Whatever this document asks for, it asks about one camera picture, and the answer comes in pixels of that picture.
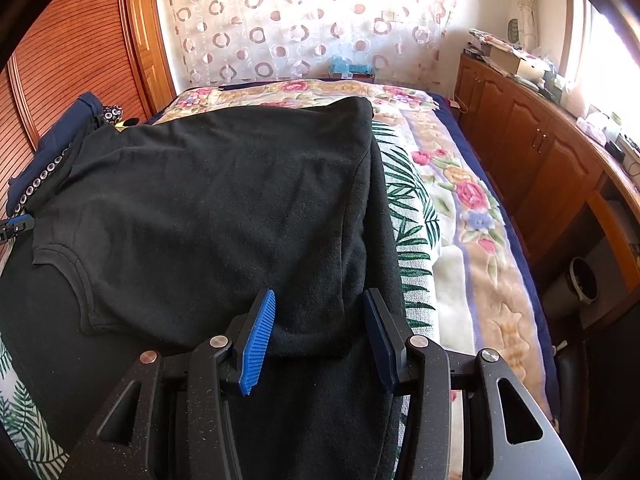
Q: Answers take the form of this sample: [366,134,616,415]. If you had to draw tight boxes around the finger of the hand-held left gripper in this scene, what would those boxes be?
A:
[0,212,35,242]

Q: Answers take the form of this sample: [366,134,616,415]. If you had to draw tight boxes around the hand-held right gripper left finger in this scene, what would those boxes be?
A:
[60,289,277,480]

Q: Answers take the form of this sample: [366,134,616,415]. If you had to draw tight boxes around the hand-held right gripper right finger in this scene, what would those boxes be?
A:
[362,287,581,480]

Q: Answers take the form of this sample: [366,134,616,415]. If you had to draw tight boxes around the black printed t-shirt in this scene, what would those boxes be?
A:
[0,95,416,480]

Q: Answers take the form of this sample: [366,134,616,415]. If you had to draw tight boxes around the folded navy clothes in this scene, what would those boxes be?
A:
[7,91,108,211]

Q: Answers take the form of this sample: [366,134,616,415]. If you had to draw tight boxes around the leaf-print bed sheet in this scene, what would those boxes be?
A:
[0,115,441,480]

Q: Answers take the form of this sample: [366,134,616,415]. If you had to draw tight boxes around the floral blanket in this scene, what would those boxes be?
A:
[152,77,558,421]

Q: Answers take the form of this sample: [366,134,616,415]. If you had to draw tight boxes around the slatted wooden wardrobe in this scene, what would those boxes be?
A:
[0,0,176,261]

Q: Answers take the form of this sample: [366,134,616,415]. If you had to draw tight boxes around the white trash bin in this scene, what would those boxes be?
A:
[567,257,598,306]

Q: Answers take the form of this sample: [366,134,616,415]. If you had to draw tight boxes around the long wooden cabinet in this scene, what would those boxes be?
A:
[452,55,640,311]

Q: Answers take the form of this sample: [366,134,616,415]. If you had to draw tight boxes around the blue plastic bag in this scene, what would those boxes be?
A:
[327,55,376,81]

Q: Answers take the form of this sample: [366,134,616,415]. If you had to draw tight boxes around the soft tissue pack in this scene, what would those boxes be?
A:
[575,115,608,141]

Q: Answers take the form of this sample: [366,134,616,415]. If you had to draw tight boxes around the open cardboard box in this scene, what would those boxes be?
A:
[487,47,543,81]

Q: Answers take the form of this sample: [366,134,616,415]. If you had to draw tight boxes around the floral patterned cloth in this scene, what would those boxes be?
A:
[467,29,526,53]

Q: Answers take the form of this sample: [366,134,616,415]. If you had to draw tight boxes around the wooden-framed window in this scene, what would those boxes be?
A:
[560,0,640,126]

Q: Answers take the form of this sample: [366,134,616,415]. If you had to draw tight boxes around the patterned window curtain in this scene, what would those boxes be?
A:
[507,0,538,51]

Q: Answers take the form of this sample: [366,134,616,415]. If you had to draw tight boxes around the black ring-patterned garment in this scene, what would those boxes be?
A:
[15,105,121,211]

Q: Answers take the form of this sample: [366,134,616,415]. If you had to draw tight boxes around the circle-patterned sheer wall curtain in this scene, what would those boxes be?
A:
[152,0,458,91]

